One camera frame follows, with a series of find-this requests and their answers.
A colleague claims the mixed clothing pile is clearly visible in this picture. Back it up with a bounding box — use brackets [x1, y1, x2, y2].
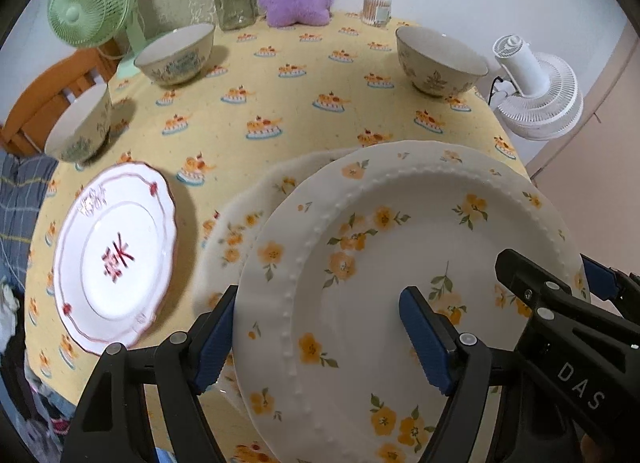
[0, 283, 76, 463]

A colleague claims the yellow floral plate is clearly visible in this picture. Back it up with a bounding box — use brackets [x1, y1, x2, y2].
[232, 140, 591, 463]
[192, 147, 361, 419]

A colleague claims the cotton swab container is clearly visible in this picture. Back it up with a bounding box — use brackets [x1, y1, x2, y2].
[362, 0, 393, 26]

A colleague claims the floral ceramic bowl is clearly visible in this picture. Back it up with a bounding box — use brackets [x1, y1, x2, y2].
[44, 83, 113, 164]
[134, 23, 216, 88]
[395, 25, 490, 98]

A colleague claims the blue plaid cloth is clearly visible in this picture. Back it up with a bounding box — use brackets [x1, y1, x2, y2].
[0, 152, 58, 294]

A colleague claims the orange wooden chair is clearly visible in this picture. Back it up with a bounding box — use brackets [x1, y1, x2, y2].
[0, 50, 121, 156]

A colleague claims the white plate with red character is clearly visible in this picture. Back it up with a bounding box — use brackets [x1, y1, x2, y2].
[52, 162, 178, 356]

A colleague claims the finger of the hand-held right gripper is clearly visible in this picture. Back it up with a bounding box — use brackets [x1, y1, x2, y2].
[494, 249, 576, 330]
[580, 253, 640, 319]

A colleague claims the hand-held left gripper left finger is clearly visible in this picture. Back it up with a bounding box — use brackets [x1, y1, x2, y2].
[60, 284, 239, 463]

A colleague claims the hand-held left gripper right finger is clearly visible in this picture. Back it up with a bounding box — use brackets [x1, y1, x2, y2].
[398, 286, 522, 463]

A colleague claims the yellow printed tablecloth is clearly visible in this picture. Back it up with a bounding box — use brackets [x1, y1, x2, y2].
[22, 10, 533, 463]

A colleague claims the white standing fan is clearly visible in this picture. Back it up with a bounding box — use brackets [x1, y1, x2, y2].
[487, 34, 585, 140]

